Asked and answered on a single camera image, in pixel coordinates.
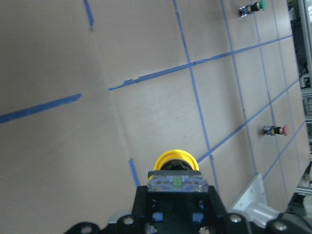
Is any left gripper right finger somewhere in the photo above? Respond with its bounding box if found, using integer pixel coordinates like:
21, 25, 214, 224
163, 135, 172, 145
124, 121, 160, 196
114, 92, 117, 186
199, 186, 312, 234

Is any yellow push button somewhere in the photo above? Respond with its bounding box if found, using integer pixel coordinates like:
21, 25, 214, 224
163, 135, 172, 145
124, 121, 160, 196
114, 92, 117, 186
147, 149, 209, 193

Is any green push button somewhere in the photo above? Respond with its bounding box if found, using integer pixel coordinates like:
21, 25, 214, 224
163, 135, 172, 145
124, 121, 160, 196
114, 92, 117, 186
238, 0, 267, 18

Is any red push button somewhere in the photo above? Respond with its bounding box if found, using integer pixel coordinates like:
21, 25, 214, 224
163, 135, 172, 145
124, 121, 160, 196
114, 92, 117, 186
261, 125, 288, 136

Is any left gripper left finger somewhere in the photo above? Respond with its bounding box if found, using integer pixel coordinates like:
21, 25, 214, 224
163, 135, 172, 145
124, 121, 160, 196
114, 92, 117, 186
65, 186, 150, 234

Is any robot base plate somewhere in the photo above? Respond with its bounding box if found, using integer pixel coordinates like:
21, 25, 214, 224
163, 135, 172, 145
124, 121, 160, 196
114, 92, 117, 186
228, 174, 279, 228

